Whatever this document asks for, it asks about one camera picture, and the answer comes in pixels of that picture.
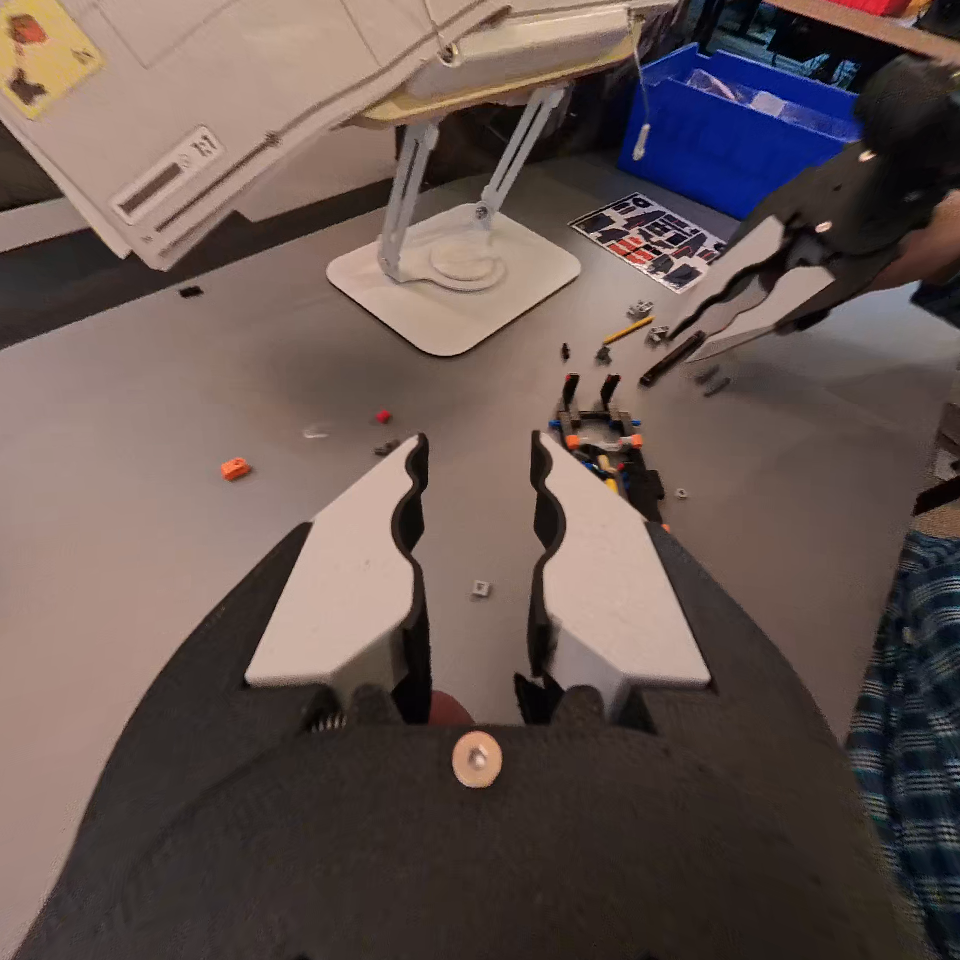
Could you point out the lego sticker sheet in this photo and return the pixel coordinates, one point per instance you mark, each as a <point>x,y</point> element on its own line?
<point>652,240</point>

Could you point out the white book stand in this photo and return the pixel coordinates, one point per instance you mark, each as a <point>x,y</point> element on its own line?
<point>465,300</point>

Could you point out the blue plastic bin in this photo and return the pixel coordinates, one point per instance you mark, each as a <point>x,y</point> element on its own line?
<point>675,150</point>

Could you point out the dark grey lego connector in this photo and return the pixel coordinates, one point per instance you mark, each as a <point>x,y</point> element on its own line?
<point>386,448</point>

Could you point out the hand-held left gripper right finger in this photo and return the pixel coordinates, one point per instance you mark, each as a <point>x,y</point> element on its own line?
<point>622,600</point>

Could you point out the lego instruction booklet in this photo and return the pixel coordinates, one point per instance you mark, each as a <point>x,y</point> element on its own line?
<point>225,112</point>

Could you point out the lego chassis assembly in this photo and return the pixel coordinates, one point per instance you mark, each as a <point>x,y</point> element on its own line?
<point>646,486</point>

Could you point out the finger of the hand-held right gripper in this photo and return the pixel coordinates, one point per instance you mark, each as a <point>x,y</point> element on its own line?
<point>757,259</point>
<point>780,300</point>

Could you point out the small light grey lego piece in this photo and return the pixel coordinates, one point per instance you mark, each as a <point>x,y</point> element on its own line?
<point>481,589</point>

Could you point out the wooden desk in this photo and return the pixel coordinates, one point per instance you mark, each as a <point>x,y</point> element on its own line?
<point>862,26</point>

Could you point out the person's right hand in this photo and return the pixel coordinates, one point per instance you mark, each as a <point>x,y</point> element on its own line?
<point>930,251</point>

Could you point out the small grey lego connector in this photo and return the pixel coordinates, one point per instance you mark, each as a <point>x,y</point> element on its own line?
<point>659,334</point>
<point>641,307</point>

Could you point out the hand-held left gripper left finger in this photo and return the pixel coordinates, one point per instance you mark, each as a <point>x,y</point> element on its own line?
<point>337,600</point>

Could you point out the clear plastic bag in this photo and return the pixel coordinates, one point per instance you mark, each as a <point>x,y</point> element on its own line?
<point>742,90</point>

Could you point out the black lego beam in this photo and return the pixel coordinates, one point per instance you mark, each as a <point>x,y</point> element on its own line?
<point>671,360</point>

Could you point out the orange lego piece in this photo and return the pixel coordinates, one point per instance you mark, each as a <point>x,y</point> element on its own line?
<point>236,469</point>

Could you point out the yellow lego axle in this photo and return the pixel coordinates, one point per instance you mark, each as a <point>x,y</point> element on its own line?
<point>628,330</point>

